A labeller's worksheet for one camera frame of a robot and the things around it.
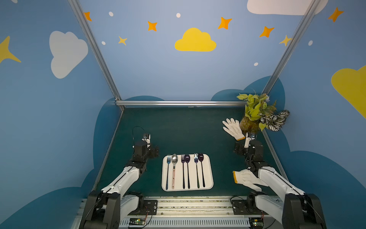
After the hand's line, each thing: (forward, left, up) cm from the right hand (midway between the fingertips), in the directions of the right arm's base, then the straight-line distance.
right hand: (245, 142), depth 89 cm
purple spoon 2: (-8, +27, -9) cm, 30 cm away
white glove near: (-20, -1, -9) cm, 22 cm away
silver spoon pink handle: (-12, +45, -8) cm, 47 cm away
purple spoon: (-10, +37, -8) cm, 39 cm away
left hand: (-5, +61, 0) cm, 61 cm away
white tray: (-26, +41, -10) cm, 49 cm away
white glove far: (+18, +2, -10) cm, 20 cm away
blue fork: (-9, +49, -10) cm, 51 cm away
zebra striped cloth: (+8, -15, +12) cm, 21 cm away
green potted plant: (+18, -6, +14) cm, 24 cm away
